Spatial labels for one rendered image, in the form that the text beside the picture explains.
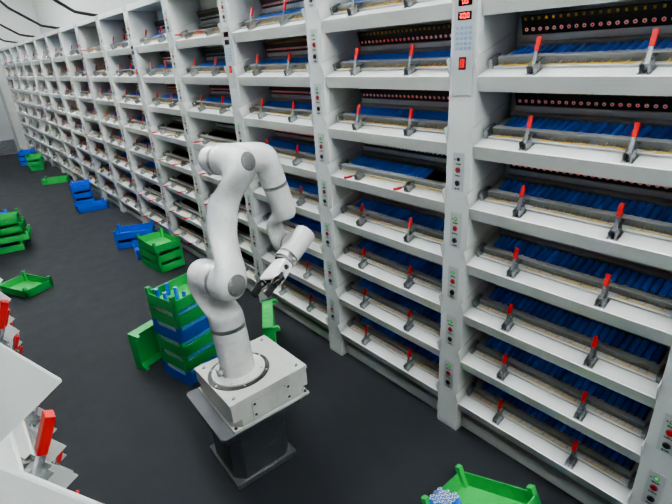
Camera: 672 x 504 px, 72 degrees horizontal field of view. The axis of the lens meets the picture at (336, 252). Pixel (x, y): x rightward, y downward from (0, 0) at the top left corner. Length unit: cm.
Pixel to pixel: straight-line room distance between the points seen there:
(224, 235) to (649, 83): 118
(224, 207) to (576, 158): 101
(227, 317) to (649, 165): 125
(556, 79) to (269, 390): 126
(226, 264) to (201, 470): 86
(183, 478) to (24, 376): 176
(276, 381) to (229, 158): 76
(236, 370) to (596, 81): 135
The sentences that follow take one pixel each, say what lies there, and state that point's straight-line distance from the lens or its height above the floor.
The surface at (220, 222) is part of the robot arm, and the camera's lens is 152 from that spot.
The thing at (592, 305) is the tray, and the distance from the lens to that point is 147.
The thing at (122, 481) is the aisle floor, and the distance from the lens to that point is 209.
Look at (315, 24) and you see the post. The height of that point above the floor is 152.
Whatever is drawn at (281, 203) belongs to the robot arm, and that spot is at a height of 94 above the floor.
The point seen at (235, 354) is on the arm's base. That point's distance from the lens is 165.
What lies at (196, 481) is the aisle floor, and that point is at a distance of 198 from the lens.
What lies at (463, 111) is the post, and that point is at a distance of 152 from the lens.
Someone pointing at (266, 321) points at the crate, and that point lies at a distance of 239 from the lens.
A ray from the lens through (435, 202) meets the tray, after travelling 164.
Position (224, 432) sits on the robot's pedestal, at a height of 28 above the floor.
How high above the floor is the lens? 142
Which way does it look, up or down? 23 degrees down
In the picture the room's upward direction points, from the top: 4 degrees counter-clockwise
